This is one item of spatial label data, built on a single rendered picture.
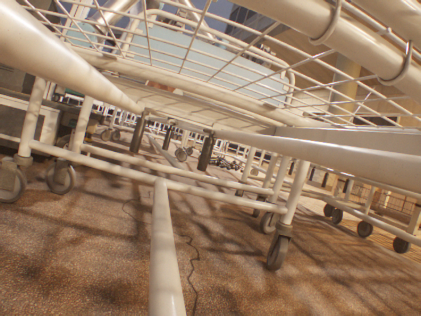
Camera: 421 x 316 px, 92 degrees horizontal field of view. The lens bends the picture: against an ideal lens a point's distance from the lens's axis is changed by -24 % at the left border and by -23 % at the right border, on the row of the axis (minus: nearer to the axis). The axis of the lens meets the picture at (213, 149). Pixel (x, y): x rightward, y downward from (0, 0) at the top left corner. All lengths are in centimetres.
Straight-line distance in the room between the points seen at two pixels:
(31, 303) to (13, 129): 100
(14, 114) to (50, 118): 18
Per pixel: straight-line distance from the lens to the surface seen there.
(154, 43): 101
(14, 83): 146
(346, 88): 596
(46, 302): 54
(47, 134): 136
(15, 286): 57
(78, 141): 97
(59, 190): 103
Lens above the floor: 36
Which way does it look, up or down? 2 degrees down
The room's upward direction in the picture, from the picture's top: 16 degrees clockwise
